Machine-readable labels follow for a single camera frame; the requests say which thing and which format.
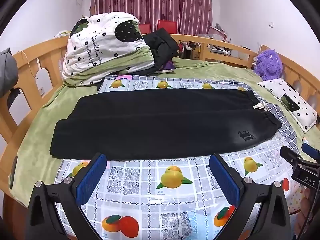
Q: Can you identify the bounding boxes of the black pants with white stripe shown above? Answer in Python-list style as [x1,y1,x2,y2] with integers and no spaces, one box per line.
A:
[50,89,281,161]

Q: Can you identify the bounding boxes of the person right hand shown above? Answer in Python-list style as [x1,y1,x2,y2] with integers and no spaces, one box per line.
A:
[293,188,313,236]

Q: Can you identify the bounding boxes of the white black patterned pillow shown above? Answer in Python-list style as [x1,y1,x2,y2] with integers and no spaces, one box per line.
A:
[258,79,317,133]

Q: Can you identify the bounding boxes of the fruit print plastic tablecloth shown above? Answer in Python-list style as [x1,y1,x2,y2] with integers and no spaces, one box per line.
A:
[54,74,310,240]

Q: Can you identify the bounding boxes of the green bed blanket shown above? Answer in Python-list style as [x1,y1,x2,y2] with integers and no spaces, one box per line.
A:
[11,56,320,207]

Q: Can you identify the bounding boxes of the purple plush toy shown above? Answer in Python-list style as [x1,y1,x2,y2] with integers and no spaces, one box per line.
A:
[253,49,283,81]

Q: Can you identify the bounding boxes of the black clothes pile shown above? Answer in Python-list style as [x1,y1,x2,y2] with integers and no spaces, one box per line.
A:
[134,28,179,76]

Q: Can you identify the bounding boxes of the grey garment on bedpost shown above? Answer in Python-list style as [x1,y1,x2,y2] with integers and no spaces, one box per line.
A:
[0,48,18,98]

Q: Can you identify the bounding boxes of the maroon patterned curtain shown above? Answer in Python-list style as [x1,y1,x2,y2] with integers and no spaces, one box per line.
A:
[91,0,213,35]

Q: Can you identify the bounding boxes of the folded white green quilt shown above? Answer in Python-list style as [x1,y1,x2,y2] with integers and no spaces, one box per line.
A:
[62,11,155,87]

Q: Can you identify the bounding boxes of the wooden bed frame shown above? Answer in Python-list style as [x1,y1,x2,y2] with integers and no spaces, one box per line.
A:
[1,34,319,196]

